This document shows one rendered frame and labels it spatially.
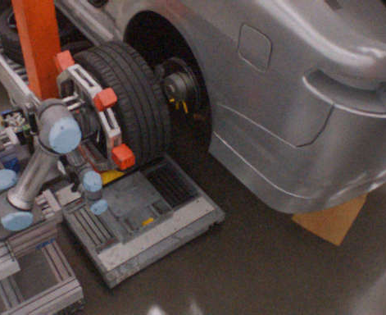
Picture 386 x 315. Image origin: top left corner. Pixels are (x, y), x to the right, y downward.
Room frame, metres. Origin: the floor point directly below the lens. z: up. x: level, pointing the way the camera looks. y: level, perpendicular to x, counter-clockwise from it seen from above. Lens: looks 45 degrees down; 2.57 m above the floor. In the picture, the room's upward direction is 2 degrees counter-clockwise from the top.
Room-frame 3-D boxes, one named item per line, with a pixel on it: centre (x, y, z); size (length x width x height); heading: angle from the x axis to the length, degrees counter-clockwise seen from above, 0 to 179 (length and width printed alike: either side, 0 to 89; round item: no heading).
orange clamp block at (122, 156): (1.60, 0.03, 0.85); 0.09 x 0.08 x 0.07; 32
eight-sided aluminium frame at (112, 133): (1.86, 0.20, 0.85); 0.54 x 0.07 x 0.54; 32
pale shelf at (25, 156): (2.20, 0.68, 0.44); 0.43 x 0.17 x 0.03; 32
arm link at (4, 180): (1.32, 0.52, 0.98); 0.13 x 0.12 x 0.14; 24
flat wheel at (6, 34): (3.42, 0.66, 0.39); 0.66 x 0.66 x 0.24
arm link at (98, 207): (1.34, 0.16, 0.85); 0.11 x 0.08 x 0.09; 32
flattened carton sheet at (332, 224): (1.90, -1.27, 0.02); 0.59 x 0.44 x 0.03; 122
